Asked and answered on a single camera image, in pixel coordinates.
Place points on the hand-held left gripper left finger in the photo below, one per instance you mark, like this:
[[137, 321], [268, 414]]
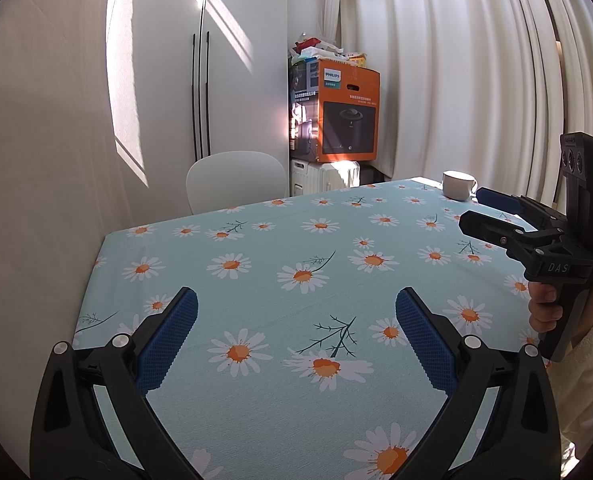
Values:
[[169, 345]]

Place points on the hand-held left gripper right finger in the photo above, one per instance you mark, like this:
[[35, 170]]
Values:
[[426, 345]]

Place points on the white curtain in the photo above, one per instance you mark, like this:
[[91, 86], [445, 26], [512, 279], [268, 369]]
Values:
[[451, 85]]

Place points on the daisy print tablecloth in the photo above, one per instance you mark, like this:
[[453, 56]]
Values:
[[276, 310]]

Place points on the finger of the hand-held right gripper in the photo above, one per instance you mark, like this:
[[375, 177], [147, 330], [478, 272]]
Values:
[[498, 199], [486, 227]]

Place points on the pile of assorted packages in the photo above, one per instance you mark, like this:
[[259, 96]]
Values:
[[321, 50]]

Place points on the person's right hand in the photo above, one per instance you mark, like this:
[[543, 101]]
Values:
[[541, 310]]

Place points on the orange cardboard box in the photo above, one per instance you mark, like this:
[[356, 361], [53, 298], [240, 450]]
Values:
[[349, 125]]

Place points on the white chair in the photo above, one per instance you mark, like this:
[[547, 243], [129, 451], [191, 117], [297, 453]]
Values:
[[236, 180]]

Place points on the person's right forearm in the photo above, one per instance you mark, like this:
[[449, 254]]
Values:
[[586, 395]]

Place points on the white mug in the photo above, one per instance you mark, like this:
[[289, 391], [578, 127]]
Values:
[[457, 187]]

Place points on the white wardrobe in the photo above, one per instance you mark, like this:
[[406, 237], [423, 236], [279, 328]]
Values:
[[246, 110]]

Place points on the white appliance under box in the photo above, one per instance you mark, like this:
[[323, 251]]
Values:
[[326, 177]]

